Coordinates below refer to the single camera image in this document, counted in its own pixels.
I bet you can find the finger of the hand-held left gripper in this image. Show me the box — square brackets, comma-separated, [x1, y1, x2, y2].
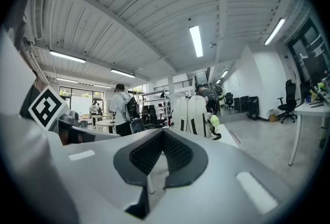
[73, 126, 121, 142]

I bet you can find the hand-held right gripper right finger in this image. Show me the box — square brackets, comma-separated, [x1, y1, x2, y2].
[149, 129, 297, 224]

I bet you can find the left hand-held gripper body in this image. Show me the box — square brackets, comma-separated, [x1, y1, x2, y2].
[27, 85, 95, 146]

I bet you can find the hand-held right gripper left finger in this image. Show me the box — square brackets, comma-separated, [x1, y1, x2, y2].
[7, 116, 164, 224]

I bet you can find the beige backpack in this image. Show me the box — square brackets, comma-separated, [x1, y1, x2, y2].
[170, 95, 223, 141]

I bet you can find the round white table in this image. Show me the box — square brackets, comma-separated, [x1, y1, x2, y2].
[95, 119, 117, 134]

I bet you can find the large framed window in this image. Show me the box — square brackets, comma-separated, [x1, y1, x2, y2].
[58, 86, 105, 115]

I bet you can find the black grey chair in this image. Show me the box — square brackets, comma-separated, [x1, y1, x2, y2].
[129, 118, 145, 135]

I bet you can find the yellow-green plush toy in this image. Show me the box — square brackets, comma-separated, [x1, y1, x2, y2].
[210, 114, 221, 135]

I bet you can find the long ceiling light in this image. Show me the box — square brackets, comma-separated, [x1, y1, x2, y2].
[110, 68, 137, 79]
[189, 25, 204, 58]
[48, 50, 87, 65]
[263, 18, 286, 46]

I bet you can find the black office chair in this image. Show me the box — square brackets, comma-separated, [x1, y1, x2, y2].
[141, 105, 166, 129]
[277, 79, 301, 124]
[223, 92, 234, 111]

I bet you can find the black equipment case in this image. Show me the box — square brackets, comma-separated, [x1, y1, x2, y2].
[233, 95, 260, 121]

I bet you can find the metal shelving rack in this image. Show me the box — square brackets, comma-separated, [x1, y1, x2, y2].
[136, 88, 173, 127]

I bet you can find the small brown box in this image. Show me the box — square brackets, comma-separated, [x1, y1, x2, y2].
[268, 108, 278, 123]

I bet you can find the black metal railing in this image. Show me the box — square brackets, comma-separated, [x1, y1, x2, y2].
[153, 79, 194, 92]

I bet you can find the white air conditioner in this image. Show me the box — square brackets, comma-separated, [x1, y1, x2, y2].
[24, 0, 47, 44]

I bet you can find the white cluttered desk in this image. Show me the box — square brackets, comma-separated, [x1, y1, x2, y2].
[288, 100, 330, 167]

